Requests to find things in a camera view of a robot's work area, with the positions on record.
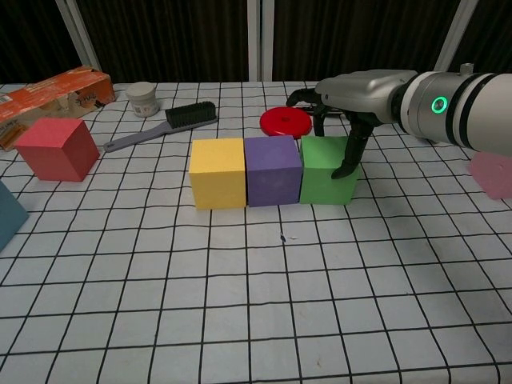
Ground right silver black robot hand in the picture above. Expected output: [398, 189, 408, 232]
[286, 70, 419, 180]

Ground green foam cube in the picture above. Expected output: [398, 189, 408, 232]
[299, 135, 360, 206]

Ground purple foam cube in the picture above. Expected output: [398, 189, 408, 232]
[243, 135, 302, 208]

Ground yellow foam cube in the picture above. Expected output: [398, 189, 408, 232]
[188, 138, 246, 210]

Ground red foam cube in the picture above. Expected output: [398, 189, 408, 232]
[14, 118, 101, 183]

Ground blue foam cube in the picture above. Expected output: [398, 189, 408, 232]
[0, 179, 30, 255]

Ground pink foam cube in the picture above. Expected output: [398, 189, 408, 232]
[468, 150, 512, 200]

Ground red plastic disc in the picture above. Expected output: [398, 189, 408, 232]
[259, 106, 313, 140]

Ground grey brush black bristles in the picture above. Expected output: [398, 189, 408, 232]
[103, 101, 219, 154]

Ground small white jar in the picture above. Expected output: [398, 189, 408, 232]
[126, 82, 158, 118]

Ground orange cardboard box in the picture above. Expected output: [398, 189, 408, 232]
[0, 66, 116, 152]

